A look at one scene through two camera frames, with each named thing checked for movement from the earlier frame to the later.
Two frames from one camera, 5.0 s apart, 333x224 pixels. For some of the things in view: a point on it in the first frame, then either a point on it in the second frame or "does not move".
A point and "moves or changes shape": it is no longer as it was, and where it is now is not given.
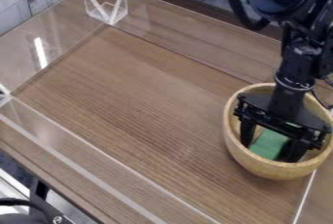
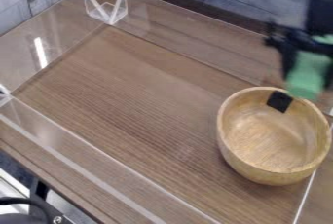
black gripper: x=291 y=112 → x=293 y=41
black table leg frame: x=39 y=197 does not move
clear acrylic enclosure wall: x=118 y=79 does not move
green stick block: x=268 y=144 moves or changes shape
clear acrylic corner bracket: x=109 y=13 does not move
